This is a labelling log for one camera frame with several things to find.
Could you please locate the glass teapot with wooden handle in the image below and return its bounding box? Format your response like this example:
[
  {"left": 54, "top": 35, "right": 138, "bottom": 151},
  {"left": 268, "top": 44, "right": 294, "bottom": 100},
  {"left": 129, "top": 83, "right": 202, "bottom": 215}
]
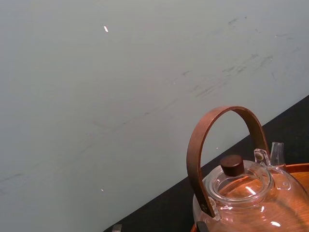
[{"left": 186, "top": 105, "right": 309, "bottom": 232}]

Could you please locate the glass lid with dark knob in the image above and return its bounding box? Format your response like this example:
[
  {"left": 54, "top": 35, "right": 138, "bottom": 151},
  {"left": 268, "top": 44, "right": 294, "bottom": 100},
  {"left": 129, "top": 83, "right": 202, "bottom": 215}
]
[{"left": 205, "top": 155, "right": 275, "bottom": 202}]

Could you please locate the round orange wooden tray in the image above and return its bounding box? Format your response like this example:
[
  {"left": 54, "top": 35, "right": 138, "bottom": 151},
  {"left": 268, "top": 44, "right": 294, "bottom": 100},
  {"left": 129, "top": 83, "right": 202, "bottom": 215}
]
[{"left": 190, "top": 162, "right": 309, "bottom": 232}]

